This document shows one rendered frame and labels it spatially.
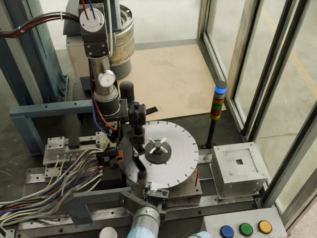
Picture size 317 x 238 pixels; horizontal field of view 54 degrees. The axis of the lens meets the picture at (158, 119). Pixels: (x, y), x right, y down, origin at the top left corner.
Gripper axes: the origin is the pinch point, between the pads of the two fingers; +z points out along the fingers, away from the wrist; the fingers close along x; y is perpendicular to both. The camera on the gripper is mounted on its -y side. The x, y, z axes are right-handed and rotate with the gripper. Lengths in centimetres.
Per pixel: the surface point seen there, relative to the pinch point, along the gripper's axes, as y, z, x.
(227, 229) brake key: 29.0, -1.5, -12.5
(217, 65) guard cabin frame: 25, 90, 36
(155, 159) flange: 0.1, 13.8, 3.9
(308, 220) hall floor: 99, 91, -58
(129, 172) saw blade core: -9.0, 9.1, -0.8
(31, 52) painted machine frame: -62, 36, 38
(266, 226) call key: 42.8, 1.0, -10.5
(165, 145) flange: 2.9, 19.7, 8.1
